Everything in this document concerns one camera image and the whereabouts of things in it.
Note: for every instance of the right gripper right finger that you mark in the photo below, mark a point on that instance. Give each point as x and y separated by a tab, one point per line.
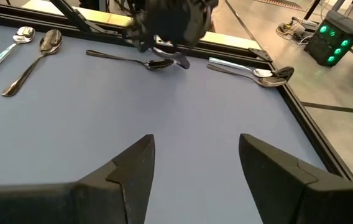
288	193

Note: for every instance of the black frame clamp lever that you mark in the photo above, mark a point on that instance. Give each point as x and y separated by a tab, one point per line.
285	72

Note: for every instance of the black PC green fans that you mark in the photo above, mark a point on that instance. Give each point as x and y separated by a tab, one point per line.
319	46

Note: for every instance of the black aluminium table frame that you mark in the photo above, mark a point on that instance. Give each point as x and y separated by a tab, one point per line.
311	124

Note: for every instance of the blue-grey table mat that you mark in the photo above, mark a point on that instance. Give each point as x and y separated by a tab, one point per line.
176	102

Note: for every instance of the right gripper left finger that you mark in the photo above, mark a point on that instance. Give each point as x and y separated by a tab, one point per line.
126	193

